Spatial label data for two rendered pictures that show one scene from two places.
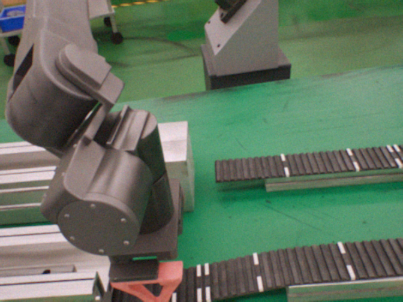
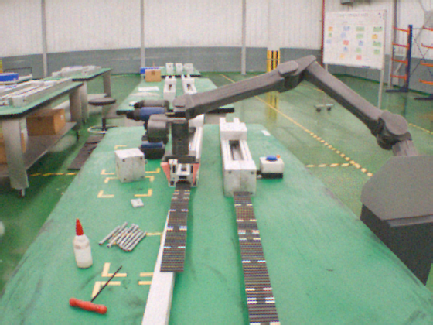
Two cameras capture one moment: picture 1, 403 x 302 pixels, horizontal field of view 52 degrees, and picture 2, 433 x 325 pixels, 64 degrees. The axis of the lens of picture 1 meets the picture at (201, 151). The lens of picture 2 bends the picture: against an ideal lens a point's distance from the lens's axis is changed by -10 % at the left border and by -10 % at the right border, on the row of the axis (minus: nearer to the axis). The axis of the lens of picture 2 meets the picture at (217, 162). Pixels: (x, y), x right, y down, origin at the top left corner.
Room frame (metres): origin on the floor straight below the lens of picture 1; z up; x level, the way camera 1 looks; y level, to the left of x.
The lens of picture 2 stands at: (0.32, -1.11, 1.26)
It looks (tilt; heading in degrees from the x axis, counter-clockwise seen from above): 18 degrees down; 85
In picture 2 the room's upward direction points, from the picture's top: straight up
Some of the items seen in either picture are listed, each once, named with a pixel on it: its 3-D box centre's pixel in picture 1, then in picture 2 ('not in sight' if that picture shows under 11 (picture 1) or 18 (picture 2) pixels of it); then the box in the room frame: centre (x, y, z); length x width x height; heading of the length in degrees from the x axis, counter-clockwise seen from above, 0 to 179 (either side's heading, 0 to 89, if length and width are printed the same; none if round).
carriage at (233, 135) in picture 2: not in sight; (233, 134); (0.53, 0.51, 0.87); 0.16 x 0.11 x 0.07; 86
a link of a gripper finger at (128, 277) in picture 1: (153, 267); (173, 169); (0.28, 0.06, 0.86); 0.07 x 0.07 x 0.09; 86
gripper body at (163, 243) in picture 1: (142, 199); (180, 147); (0.30, 0.06, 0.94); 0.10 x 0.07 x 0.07; 176
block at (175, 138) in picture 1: (161, 162); (243, 178); (0.51, 0.06, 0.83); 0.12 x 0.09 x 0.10; 176
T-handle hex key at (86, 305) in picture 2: not in sight; (104, 285); (0.15, -0.46, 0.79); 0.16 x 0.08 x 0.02; 72
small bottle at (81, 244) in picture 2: not in sight; (81, 242); (0.08, -0.36, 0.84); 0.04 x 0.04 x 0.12
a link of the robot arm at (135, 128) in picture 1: (128, 152); (178, 128); (0.30, 0.06, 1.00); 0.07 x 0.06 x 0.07; 171
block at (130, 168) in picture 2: not in sight; (132, 164); (0.12, 0.24, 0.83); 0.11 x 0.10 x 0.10; 21
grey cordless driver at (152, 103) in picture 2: not in sight; (148, 121); (0.14, 0.72, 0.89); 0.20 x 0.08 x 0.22; 169
